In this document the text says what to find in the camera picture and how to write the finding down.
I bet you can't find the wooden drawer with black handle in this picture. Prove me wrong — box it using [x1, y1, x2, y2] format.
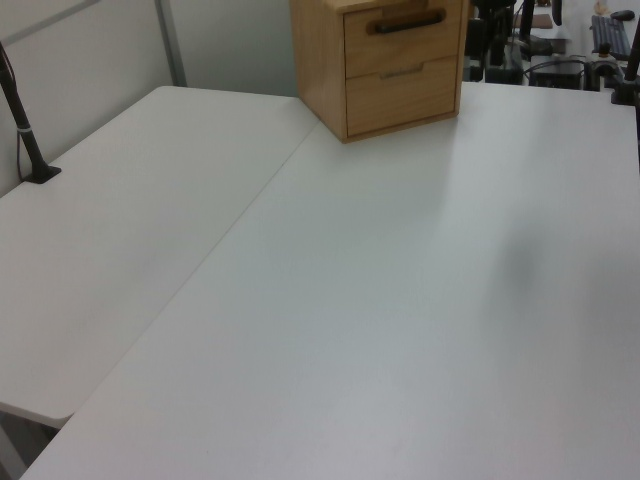
[343, 0, 464, 79]

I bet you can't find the wooden drawer with notch grip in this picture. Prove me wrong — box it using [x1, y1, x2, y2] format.
[345, 55, 459, 138]

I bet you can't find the light wooden drawer cabinet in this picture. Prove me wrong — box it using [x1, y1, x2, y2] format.
[290, 0, 470, 145]

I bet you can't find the black tripod stand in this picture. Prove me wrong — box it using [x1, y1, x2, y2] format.
[468, 0, 516, 82]

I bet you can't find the black equipment box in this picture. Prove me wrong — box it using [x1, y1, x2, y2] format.
[531, 53, 587, 91]

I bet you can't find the black upright pole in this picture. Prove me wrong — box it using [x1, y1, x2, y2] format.
[518, 0, 535, 42]

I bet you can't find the black table clamp with pole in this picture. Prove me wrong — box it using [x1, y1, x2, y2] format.
[608, 47, 640, 107]

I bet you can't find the black computer keyboard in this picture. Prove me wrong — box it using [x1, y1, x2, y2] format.
[591, 14, 634, 58]

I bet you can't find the black camera stand pole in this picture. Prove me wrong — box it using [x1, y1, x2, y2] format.
[0, 42, 64, 187]

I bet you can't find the thin grey cable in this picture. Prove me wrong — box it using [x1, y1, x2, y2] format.
[14, 127, 26, 184]

